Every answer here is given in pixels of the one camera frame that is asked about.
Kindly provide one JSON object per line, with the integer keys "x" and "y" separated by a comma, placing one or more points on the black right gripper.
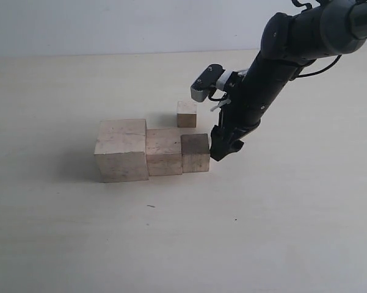
{"x": 250, "y": 98}

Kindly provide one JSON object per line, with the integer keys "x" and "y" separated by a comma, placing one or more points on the third largest wooden cube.
{"x": 195, "y": 153}

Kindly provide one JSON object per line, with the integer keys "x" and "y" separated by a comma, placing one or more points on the smallest wooden cube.
{"x": 186, "y": 114}

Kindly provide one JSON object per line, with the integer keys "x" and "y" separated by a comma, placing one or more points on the second largest wooden cube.
{"x": 163, "y": 152}

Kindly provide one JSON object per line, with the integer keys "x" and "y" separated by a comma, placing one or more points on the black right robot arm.
{"x": 288, "y": 45}

